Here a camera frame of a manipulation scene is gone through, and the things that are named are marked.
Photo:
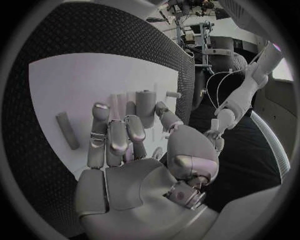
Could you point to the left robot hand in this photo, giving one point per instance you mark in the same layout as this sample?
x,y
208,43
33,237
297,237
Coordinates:
x,y
219,142

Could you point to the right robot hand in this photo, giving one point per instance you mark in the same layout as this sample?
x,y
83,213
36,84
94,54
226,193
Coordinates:
x,y
140,187

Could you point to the grey short cylinder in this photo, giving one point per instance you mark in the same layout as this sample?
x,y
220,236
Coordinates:
x,y
145,105

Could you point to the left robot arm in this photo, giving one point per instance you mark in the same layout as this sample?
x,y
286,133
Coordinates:
x,y
248,90

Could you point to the white task board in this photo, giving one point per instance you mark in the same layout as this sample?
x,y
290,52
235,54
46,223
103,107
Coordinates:
x,y
82,78

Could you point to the small grey peg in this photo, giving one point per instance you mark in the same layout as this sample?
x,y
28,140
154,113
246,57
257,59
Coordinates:
x,y
173,94

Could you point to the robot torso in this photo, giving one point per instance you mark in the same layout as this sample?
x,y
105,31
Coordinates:
x,y
276,105

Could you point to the cluttered workshop desk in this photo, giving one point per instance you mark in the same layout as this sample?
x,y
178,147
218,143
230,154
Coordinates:
x,y
187,11

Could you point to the metal frame rack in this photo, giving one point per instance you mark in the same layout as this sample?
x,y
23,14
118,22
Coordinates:
x,y
203,37

